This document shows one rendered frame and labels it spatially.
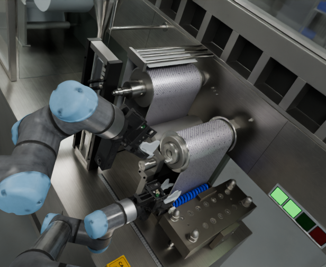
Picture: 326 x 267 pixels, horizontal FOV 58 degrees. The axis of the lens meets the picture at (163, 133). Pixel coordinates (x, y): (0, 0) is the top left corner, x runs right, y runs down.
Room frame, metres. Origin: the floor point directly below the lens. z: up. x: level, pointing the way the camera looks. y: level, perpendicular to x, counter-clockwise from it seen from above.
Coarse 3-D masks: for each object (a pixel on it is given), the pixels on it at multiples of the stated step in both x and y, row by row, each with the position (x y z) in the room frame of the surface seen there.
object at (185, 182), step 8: (216, 160) 0.86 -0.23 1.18; (200, 168) 0.79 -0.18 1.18; (208, 168) 0.84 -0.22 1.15; (184, 176) 0.73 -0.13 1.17; (192, 176) 0.77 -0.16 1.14; (200, 176) 0.82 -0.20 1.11; (208, 176) 0.87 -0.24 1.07; (176, 184) 0.71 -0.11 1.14; (184, 184) 0.75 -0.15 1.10; (192, 184) 0.80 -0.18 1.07; (200, 184) 0.85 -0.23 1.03; (184, 192) 0.78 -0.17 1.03
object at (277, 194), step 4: (276, 192) 0.82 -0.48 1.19; (280, 192) 0.81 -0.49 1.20; (272, 196) 0.82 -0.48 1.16; (276, 196) 0.81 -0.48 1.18; (280, 196) 0.80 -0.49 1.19; (284, 196) 0.80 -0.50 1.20; (276, 200) 0.81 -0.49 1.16; (280, 200) 0.80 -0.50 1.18; (284, 200) 0.79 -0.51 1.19; (280, 204) 0.79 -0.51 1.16
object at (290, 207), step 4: (288, 204) 0.78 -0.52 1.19; (292, 204) 0.78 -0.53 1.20; (284, 208) 0.78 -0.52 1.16; (288, 208) 0.78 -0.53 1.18; (292, 208) 0.77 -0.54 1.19; (296, 208) 0.76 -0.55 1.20; (288, 212) 0.77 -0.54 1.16; (292, 212) 0.76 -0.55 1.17; (296, 212) 0.76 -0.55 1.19; (292, 216) 0.76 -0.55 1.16
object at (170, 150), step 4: (164, 144) 0.75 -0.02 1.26; (168, 144) 0.74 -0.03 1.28; (172, 144) 0.73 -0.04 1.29; (164, 148) 0.74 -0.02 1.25; (168, 148) 0.73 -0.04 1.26; (172, 148) 0.72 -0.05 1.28; (176, 148) 0.72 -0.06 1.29; (164, 152) 0.74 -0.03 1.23; (168, 152) 0.73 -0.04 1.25; (172, 152) 0.72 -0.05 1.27; (176, 152) 0.71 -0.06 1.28; (164, 156) 0.73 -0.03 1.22; (168, 156) 0.73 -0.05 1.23; (172, 156) 0.72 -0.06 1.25; (176, 156) 0.71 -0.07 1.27; (176, 160) 0.70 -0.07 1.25
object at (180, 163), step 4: (168, 136) 0.76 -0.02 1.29; (172, 136) 0.75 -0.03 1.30; (164, 140) 0.76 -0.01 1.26; (168, 140) 0.75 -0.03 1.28; (172, 140) 0.74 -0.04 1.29; (176, 140) 0.73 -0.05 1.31; (176, 144) 0.73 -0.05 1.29; (180, 144) 0.73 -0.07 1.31; (180, 148) 0.72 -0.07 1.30; (180, 152) 0.71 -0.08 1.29; (184, 152) 0.71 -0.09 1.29; (180, 156) 0.71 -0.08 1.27; (184, 156) 0.71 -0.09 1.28; (180, 160) 0.71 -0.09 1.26; (184, 160) 0.70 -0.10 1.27; (168, 164) 0.73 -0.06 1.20; (172, 164) 0.72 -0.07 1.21; (176, 164) 0.71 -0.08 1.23; (180, 164) 0.70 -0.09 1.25; (176, 168) 0.71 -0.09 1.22
